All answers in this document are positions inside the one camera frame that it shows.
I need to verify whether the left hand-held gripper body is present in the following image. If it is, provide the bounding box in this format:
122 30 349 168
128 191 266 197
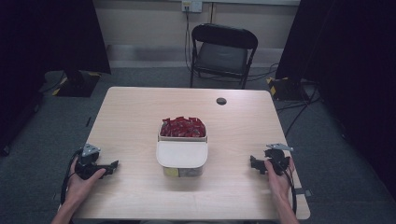
74 143 106 181

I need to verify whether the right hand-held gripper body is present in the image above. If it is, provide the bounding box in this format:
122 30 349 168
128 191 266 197
263 143 294 177

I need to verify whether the clear two-compartment plastic container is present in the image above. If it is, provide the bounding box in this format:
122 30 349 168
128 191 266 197
156 120 209 178

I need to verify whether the white container lid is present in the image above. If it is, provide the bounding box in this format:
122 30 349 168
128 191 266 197
155 140 209 169

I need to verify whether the person's right hand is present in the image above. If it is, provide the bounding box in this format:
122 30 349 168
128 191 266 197
264 157 296 203

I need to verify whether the person's left hand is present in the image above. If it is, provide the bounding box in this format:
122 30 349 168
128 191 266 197
65 157 107 209

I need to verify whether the grey tape strip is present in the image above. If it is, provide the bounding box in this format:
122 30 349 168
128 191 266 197
293 188 314 198

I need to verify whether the lime half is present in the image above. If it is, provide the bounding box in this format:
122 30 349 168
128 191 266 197
163 167 180 178

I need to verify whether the black stand base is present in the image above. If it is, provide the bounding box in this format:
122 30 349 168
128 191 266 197
265 76 310 102
51 70 103 98

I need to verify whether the pile of red packets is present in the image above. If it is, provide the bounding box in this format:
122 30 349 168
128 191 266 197
159 116 207 138

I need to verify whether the black folding chair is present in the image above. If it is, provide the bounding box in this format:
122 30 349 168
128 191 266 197
189 22 260 91

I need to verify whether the black curtain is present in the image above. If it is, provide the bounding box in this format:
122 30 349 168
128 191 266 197
0 0 112 157
275 0 396 200

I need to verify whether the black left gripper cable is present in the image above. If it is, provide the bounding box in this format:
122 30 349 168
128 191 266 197
60 148 84 207

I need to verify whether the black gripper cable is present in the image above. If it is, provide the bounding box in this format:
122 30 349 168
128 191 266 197
60 148 84 207
279 162 298 216

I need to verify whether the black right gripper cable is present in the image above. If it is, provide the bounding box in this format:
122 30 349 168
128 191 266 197
279 162 298 216

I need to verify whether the black floor cable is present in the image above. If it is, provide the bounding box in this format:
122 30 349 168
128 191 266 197
247 63 280 83
276 87 322 138

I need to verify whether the black wall cable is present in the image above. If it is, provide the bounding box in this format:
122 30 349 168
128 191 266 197
183 7 193 72

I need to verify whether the white wall socket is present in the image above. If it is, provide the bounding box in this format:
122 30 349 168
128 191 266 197
181 0 204 14

